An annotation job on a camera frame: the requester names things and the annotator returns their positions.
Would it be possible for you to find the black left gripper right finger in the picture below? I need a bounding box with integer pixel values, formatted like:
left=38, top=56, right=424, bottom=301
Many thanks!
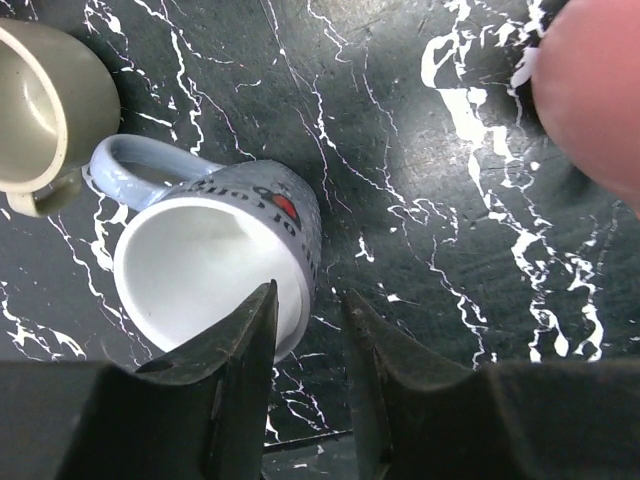
left=341, top=291, right=639, bottom=479

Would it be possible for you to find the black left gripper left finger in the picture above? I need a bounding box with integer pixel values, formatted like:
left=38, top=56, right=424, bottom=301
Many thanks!
left=1, top=282, right=278, bottom=479

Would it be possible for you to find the grey-blue printed mug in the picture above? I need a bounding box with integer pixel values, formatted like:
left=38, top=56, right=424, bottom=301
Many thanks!
left=89, top=134, right=322, bottom=360

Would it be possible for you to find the olive grey small cup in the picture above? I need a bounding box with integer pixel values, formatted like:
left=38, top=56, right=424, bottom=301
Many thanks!
left=1, top=18, right=121, bottom=218

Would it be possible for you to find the pink mug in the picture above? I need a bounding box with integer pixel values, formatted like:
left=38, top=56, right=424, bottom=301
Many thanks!
left=531, top=0, right=639, bottom=211

